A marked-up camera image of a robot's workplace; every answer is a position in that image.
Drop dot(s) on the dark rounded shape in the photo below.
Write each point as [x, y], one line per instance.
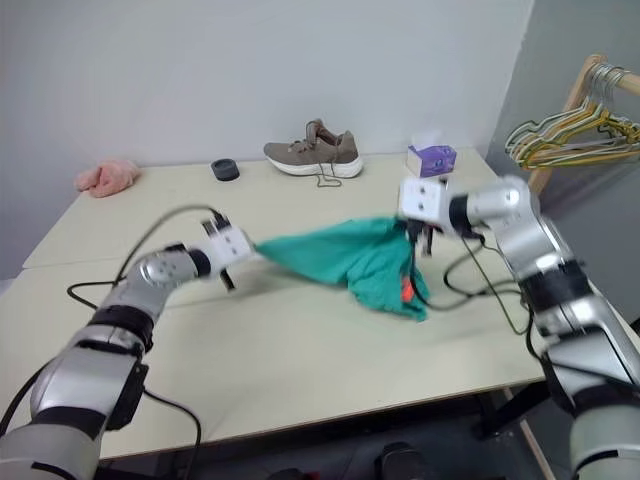
[402, 462]

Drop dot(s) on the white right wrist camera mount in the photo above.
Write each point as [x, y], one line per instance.
[422, 200]

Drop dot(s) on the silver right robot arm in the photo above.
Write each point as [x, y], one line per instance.
[575, 310]

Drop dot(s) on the pink cloth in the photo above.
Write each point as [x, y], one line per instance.
[107, 180]

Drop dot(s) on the wooden clothes rack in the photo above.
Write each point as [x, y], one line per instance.
[627, 82]

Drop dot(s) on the brown sneaker with white sole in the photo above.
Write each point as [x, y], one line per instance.
[315, 155]

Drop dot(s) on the purple and white tissue box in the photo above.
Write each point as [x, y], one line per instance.
[432, 157]

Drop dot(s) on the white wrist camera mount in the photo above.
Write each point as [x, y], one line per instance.
[422, 200]
[230, 245]

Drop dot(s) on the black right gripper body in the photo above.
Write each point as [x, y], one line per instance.
[425, 226]

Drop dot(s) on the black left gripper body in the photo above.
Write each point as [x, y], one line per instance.
[228, 280]

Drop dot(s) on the black round dish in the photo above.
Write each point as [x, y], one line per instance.
[225, 170]

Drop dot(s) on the black table frame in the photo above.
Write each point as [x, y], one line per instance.
[505, 410]

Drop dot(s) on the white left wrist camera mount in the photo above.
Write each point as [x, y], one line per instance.
[230, 245]

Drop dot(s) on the clothes hangers on rack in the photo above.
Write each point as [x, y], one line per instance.
[520, 131]

